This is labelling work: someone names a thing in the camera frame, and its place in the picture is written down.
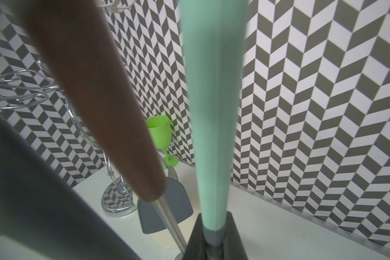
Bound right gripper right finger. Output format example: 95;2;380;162
223;211;248;260

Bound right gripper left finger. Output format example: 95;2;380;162
182;213;204;260

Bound grey spatula mint handle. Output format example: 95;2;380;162
136;166;193;234
180;1;248;260

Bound cream utensil rack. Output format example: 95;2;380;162
152;219;195;249

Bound dark grey utensil rack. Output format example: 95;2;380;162
0;116;138;260

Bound green plastic goblet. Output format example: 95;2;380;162
146;115;179;167

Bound chrome wire mug tree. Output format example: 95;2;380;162
0;1;136;217

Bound steel turner brown handle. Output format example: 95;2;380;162
15;1;187;252

